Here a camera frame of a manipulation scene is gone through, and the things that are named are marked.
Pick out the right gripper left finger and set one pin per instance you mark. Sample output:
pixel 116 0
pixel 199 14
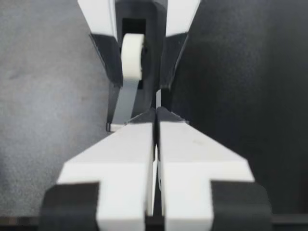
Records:
pixel 125 168

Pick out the black tape dispenser with white roll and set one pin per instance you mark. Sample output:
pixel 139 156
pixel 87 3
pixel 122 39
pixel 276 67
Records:
pixel 151 60

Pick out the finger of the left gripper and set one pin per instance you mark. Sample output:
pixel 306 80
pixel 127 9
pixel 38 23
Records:
pixel 179 21
pixel 103 21

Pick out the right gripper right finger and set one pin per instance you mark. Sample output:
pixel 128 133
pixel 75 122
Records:
pixel 190 168

